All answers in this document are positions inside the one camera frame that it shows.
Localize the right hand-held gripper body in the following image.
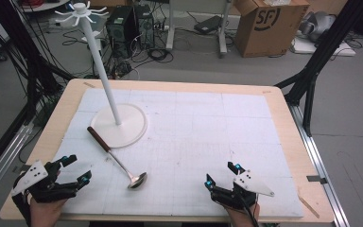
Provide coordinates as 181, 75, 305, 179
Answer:
210, 170, 276, 211

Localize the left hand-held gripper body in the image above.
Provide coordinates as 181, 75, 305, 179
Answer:
10, 160, 78, 203

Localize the metal ladle with brown handle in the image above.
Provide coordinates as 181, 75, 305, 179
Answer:
86, 126, 148, 190

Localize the white hook rack stand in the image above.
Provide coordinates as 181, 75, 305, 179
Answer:
54, 1, 148, 149

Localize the person's right hand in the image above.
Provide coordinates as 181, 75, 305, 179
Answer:
225, 201, 261, 227

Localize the person's left hand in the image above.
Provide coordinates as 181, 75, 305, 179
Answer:
28, 197, 69, 227

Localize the thin wooden stick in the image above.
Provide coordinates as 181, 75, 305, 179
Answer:
297, 195, 320, 219

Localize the brown cardboard box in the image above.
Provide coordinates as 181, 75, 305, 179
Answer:
233, 0, 311, 59

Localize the white metal stand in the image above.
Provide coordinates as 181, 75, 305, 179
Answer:
165, 0, 234, 58

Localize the white flat board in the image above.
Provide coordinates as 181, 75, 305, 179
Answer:
291, 36, 357, 58

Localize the large black computer tower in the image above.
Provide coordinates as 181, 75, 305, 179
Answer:
105, 5, 140, 60

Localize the black flat device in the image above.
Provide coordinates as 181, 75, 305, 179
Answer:
193, 14, 224, 35

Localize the white round table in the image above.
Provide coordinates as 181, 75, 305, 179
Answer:
18, 0, 72, 13

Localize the small black computer tower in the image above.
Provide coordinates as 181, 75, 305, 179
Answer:
135, 4, 156, 50

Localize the grey machine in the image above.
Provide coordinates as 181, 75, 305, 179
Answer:
298, 10, 337, 44

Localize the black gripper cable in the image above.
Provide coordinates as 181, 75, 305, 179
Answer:
237, 188, 261, 227
11, 193, 32, 227

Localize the aluminium rail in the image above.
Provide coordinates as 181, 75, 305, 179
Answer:
287, 103, 351, 227
0, 122, 36, 209

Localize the black metal frame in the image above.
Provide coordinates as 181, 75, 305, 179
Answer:
274, 0, 363, 138
0, 0, 77, 183

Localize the coil of black cable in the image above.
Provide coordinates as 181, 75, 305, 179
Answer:
146, 46, 174, 64

